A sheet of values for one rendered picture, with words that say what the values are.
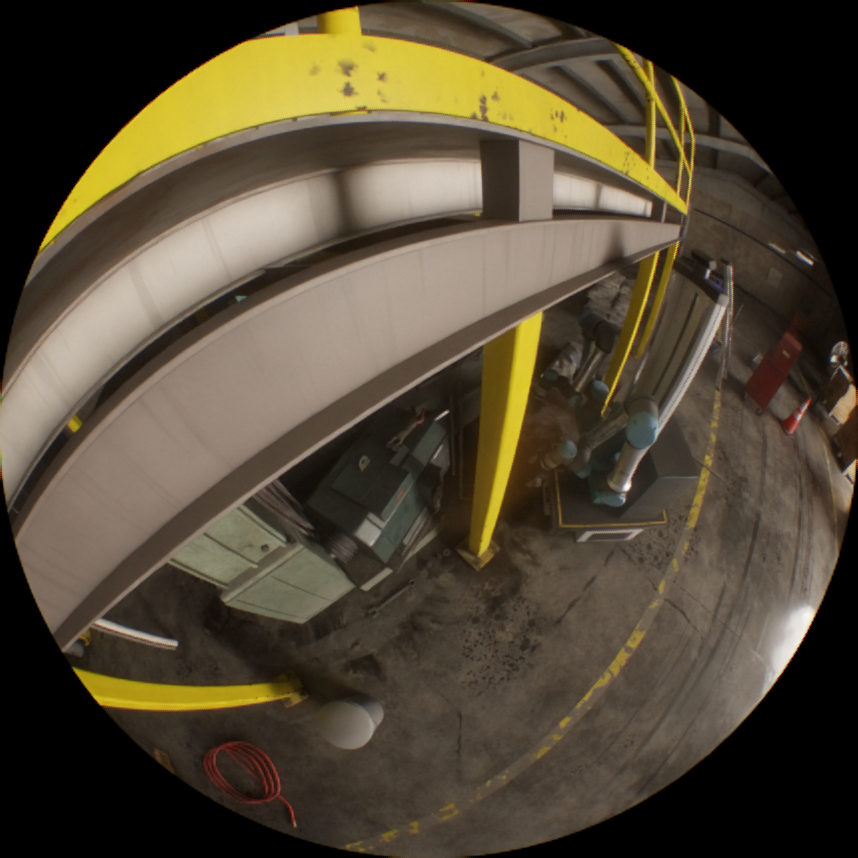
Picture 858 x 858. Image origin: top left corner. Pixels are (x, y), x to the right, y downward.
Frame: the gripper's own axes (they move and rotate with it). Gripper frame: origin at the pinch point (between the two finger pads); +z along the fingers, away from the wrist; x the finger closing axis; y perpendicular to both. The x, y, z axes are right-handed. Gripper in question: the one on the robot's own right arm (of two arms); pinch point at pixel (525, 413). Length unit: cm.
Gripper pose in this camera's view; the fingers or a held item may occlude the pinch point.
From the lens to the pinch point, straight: 173.2
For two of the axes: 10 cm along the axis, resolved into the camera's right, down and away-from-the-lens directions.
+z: -3.2, 7.0, 6.4
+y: 9.5, 2.6, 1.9
